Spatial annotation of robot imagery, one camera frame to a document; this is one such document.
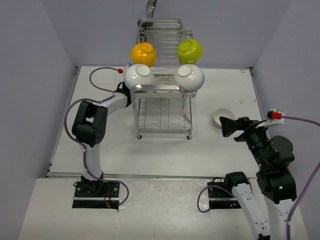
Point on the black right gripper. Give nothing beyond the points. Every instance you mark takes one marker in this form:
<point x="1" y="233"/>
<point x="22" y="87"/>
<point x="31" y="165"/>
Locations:
<point x="228" y="126"/>

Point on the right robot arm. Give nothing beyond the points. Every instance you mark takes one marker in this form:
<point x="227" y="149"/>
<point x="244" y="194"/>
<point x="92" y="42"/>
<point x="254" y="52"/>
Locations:
<point x="273" y="157"/>

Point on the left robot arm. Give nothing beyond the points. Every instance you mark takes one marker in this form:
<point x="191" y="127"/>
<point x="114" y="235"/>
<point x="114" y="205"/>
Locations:
<point x="89" y="128"/>

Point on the stainless steel dish rack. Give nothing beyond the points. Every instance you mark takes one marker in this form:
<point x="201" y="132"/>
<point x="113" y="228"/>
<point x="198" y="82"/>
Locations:
<point x="163" y="113"/>

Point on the large white bowl left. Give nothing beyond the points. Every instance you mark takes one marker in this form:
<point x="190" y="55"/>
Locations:
<point x="138" y="74"/>

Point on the large white bowl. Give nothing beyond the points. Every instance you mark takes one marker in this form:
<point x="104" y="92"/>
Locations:
<point x="138" y="74"/>
<point x="190" y="77"/>

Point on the orange bowl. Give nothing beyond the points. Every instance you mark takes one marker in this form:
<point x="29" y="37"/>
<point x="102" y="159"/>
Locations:
<point x="143" y="53"/>

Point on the large white bowl right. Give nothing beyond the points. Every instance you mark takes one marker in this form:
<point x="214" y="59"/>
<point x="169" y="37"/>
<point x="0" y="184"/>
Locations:
<point x="190" y="77"/>

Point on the green bowl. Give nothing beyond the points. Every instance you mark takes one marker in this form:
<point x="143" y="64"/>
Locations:
<point x="189" y="51"/>

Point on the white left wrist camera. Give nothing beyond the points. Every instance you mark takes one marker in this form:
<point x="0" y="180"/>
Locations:
<point x="124" y="69"/>

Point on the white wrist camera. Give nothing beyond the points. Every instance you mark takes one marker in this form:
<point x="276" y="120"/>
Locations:
<point x="273" y="118"/>
<point x="124" y="69"/>

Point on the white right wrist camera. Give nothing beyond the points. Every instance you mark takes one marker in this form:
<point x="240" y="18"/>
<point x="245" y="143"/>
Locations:
<point x="273" y="118"/>

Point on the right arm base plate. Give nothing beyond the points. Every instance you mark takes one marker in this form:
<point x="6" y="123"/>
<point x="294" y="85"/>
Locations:
<point x="219" y="199"/>

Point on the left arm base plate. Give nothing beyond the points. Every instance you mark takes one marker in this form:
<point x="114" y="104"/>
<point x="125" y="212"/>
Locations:
<point x="104" y="195"/>

